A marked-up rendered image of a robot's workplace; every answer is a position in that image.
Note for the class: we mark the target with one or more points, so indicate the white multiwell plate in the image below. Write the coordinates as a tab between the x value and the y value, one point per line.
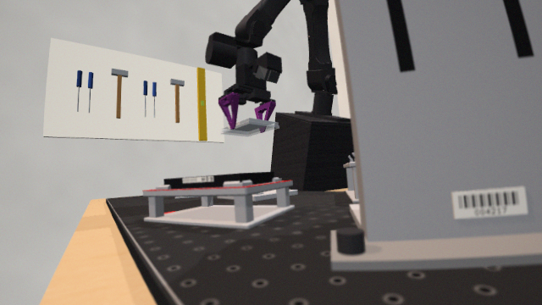
250	127

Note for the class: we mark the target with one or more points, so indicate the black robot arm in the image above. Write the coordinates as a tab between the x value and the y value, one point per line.
222	51

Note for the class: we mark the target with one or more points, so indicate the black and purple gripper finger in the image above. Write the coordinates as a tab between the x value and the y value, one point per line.
233	100
267	106

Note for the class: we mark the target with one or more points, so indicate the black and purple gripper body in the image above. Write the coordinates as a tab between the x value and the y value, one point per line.
252	94

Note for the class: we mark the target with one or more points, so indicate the black cylinder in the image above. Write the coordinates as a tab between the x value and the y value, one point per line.
350	241

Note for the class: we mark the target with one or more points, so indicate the grey rectangular frame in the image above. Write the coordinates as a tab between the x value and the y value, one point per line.
264	195

